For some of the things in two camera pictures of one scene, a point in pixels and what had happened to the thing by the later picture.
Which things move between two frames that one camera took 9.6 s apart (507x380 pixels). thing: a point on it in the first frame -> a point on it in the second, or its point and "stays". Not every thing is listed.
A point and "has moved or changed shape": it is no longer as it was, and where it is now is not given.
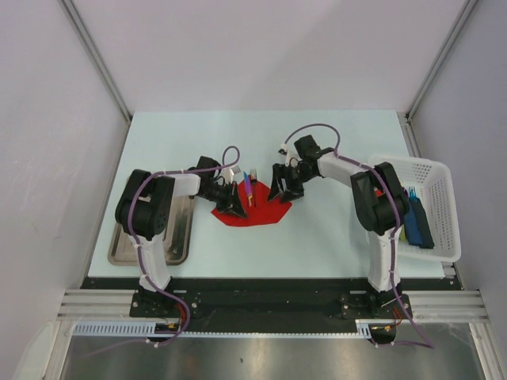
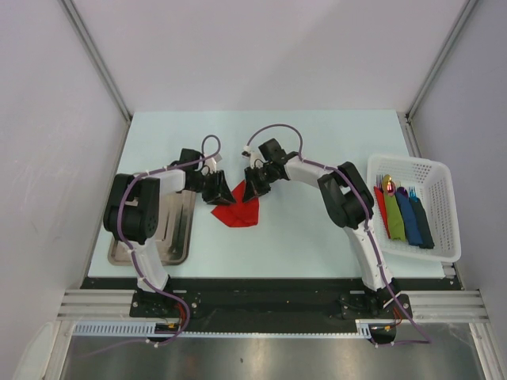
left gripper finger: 226,207 -> 214,199
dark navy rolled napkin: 425,236 stays
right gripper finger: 292,193 -> 264,191
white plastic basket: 434,184 stays
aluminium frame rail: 428,306 stays
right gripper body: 299,173 -> 261,177
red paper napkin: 265,211 has moved or changed shape
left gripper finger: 237,206 -> 224,188
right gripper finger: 278,174 -> 249,191
